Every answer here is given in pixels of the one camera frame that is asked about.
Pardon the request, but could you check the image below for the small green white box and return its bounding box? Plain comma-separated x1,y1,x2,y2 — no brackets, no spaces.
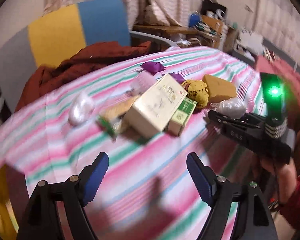
166,97,197,137

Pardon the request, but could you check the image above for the right hand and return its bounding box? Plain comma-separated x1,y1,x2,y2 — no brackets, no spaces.
260,158,298,204

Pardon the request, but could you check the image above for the white plastic bag ball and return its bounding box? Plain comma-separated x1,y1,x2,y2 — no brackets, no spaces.
210,98,247,119

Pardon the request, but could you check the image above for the dark red box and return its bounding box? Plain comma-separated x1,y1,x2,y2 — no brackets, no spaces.
0,164,29,239

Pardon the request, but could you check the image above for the red sleeve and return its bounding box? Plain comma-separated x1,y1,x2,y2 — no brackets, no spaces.
255,56,300,231

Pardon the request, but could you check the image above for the yellow plush toy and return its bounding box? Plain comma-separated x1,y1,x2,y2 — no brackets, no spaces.
181,80,209,111

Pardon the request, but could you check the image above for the large cream tea box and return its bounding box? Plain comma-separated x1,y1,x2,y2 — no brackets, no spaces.
125,74,187,139

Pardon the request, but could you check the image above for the wooden desk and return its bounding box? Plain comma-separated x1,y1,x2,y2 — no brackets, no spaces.
133,24,220,48

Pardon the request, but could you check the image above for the purple crumpled wrapper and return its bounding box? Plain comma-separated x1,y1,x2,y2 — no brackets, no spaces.
141,61,185,84

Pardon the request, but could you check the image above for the pink small package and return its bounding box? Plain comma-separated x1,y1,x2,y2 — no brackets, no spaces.
131,71,156,96

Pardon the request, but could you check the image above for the blue folding chair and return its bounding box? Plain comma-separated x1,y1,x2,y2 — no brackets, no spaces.
188,11,202,28

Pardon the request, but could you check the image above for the striped pink green bedsheet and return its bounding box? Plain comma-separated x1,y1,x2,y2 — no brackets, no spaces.
0,47,266,239

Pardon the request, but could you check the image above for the dark red jacket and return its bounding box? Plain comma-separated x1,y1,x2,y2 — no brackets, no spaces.
15,41,151,112

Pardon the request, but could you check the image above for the grey yellow blue chair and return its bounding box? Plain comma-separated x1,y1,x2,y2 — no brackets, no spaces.
0,0,176,112

